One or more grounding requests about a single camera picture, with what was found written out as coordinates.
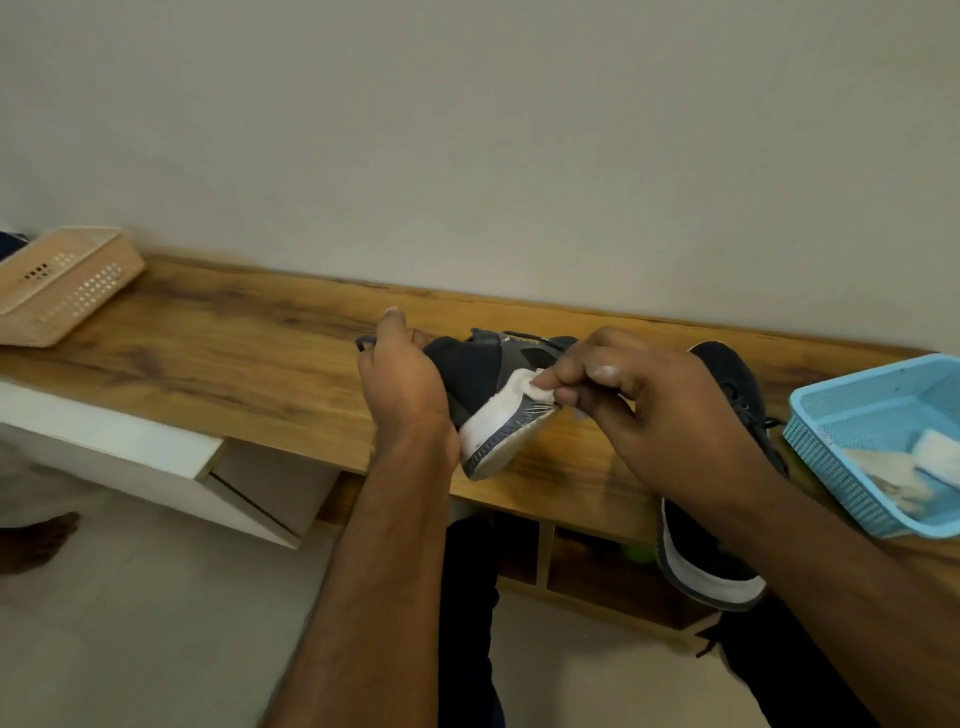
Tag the person's left hand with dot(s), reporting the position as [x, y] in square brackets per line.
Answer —
[405, 390]

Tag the person's right hand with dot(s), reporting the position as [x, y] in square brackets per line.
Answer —
[675, 427]

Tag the used wipe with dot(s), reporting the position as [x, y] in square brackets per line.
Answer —
[889, 476]

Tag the person's left forearm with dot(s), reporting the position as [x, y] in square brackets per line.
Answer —
[367, 600]

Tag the green ball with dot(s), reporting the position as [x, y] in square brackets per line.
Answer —
[639, 553]

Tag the blue plastic basket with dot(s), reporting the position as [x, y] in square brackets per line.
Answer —
[847, 397]

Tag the wooden table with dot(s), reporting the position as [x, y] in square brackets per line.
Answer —
[225, 352]

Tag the white drawer unit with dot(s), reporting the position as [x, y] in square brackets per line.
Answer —
[97, 435]

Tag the beige perforated basket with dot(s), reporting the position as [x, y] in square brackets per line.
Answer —
[67, 292]

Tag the dark blue cloth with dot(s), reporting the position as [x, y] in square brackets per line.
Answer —
[11, 244]

